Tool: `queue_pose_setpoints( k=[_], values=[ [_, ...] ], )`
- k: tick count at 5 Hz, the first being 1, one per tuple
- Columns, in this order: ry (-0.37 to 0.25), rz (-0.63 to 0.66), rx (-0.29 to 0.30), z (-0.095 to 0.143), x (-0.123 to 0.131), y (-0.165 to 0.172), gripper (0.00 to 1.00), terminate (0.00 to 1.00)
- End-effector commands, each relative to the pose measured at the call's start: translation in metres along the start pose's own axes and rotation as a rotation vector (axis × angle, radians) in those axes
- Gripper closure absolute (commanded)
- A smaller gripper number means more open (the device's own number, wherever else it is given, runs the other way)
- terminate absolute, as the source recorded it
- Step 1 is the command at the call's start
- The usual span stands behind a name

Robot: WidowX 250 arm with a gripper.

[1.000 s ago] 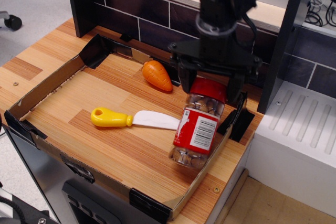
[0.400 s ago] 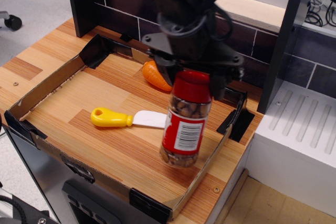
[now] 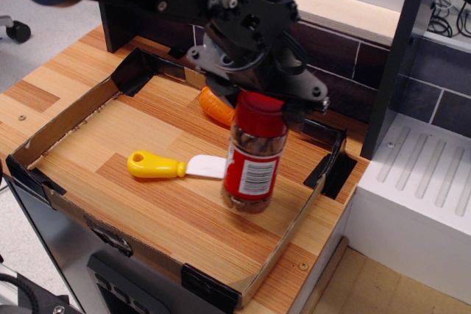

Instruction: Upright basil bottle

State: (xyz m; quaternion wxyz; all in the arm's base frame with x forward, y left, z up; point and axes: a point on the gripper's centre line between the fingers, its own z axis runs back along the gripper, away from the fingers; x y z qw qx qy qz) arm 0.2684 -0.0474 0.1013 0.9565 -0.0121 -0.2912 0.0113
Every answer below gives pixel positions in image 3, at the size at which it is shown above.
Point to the yellow-handled toy knife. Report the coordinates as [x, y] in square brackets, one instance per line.
[145, 164]

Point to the red-lidded spice bottle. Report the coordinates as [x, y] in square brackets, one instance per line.
[257, 138]

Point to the dark grey vertical post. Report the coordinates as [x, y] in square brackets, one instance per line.
[411, 27]

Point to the black oven control panel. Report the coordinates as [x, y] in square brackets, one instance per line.
[140, 290]

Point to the white drain board sink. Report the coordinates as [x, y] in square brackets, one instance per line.
[411, 209]

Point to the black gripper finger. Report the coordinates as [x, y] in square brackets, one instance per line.
[224, 90]
[294, 116]

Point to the cardboard fence with black tape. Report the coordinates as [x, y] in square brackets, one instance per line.
[69, 121]

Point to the black office chair caster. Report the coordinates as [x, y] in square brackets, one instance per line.
[16, 30]

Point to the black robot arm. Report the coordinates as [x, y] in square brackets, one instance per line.
[198, 12]

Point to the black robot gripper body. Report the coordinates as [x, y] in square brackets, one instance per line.
[259, 54]

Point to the orange toy carrot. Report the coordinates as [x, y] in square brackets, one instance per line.
[213, 106]

